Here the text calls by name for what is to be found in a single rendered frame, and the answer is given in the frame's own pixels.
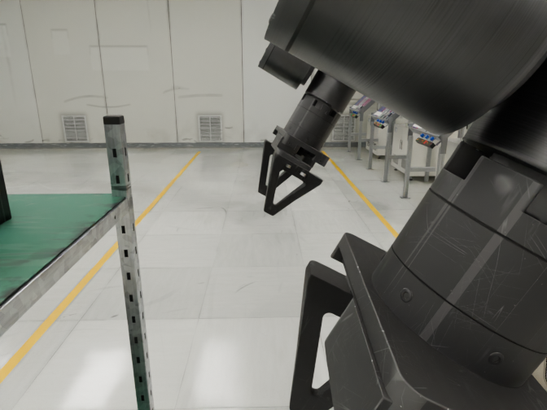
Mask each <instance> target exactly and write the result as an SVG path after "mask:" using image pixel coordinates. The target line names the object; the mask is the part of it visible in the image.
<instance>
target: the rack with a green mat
mask: <svg viewBox="0 0 547 410"><path fill-rule="evenodd" d="M103 126H104V132H105V139H106V147H107V160H108V167H109V173H110V181H111V188H112V193H111V194H8V195H7V197H8V202H9V206H10V210H11V219H10V220H8V221H6V222H4V223H2V224H0V337H1V336H3V335H4V334H5V333H6V332H7V331H8V330H9V328H10V327H12V326H13V324H15V323H16V322H17V321H18V320H19V319H20V318H21V317H22V316H23V315H24V314H25V313H26V312H27V311H28V310H29V309H30V308H31V307H32V306H33V305H34V304H35V303H36V302H37V301H38V300H39V299H40V298H41V297H42V296H43V295H44V294H45V293H46V292H47V291H48V290H49V289H50V288H51V287H52V286H53V285H54V284H55V283H56V282H57V281H58V280H59V279H60V278H61V277H62V276H63V275H64V274H65V273H66V272H67V271H68V270H69V269H70V268H71V267H72V266H74V265H75V264H76V263H77V262H78V261H79V260H80V259H81V258H82V257H83V256H84V255H85V254H86V253H87V252H88V251H89V250H90V249H91V248H92V247H93V246H94V245H95V244H96V243H97V242H98V241H99V240H100V239H101V238H102V237H103V236H104V235H105V234H106V233H107V232H108V231H109V230H110V229H111V228H112V227H113V226H114V225H116V235H117V241H118V248H119V256H120V269H121V276H122V282H123V290H124V297H125V310H126V316H127V324H128V331H129V344H130V350H131V357H132V365H133V378H134V385H135V391H136V399H137V406H138V410H155V406H154V399H153V390H152V383H151V367H150V360H149V351H148V344H147V329H146V321H145V313H144V305H143V297H142V282H141V274H140V266H139V258H138V243H137V235H136V227H135V219H134V211H133V195H132V188H131V180H130V172H129V157H128V150H127V141H126V133H125V118H124V116H123V115H108V116H104V117H103Z"/></svg>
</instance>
